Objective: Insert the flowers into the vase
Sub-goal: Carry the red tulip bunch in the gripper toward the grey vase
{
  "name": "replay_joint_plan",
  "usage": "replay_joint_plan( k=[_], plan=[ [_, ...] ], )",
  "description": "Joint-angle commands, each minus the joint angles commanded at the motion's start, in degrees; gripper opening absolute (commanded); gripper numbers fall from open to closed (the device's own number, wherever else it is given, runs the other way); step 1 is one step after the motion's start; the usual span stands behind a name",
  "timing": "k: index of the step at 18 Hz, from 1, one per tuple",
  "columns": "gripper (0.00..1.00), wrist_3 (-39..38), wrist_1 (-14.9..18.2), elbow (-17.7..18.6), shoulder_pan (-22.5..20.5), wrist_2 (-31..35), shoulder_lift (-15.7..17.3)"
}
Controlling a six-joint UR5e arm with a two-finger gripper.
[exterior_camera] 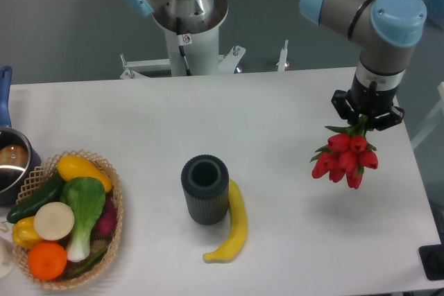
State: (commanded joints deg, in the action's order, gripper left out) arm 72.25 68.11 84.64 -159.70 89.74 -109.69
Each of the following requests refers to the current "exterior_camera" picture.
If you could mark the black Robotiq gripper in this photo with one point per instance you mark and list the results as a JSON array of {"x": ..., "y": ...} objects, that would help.
[{"x": 365, "y": 98}]

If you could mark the red tulip bouquet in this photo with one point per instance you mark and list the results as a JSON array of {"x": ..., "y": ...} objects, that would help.
[{"x": 346, "y": 155}]

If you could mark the dark grey ribbed vase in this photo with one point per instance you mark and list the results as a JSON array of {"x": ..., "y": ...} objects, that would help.
[{"x": 205, "y": 182}]

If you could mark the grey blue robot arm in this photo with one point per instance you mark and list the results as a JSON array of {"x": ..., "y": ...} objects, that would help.
[{"x": 386, "y": 30}]

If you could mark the yellow banana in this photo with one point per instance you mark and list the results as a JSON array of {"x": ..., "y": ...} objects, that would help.
[{"x": 237, "y": 237}]

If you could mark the black device at edge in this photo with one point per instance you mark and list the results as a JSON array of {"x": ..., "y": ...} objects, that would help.
[{"x": 432, "y": 261}]

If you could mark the purple sweet potato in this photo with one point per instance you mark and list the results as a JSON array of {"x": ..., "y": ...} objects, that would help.
[{"x": 107, "y": 222}]

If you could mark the green bok choy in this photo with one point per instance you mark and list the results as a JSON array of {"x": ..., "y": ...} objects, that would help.
[{"x": 86, "y": 198}]

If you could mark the yellow squash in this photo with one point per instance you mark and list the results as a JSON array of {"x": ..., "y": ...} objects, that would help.
[{"x": 73, "y": 166}]

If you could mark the green chili pepper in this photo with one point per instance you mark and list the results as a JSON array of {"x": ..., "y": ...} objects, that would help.
[{"x": 88, "y": 264}]

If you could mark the woven wicker basket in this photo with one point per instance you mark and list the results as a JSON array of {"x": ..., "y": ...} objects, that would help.
[{"x": 106, "y": 246}]

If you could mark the dark green cucumber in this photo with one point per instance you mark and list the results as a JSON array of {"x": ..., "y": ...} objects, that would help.
[{"x": 50, "y": 191}]

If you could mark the orange fruit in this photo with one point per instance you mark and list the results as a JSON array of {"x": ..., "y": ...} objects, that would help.
[{"x": 47, "y": 260}]

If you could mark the yellow bell pepper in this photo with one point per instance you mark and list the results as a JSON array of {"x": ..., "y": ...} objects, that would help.
[{"x": 24, "y": 233}]

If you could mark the white garlic piece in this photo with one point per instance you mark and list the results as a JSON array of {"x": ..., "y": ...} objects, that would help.
[{"x": 3, "y": 227}]

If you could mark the white frame right edge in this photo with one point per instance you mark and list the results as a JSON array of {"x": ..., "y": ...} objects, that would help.
[{"x": 430, "y": 122}]

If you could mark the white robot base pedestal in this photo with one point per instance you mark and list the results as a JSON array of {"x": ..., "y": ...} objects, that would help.
[{"x": 191, "y": 31}]

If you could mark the blue handled saucepan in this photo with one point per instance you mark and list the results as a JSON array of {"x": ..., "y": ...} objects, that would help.
[{"x": 18, "y": 157}]

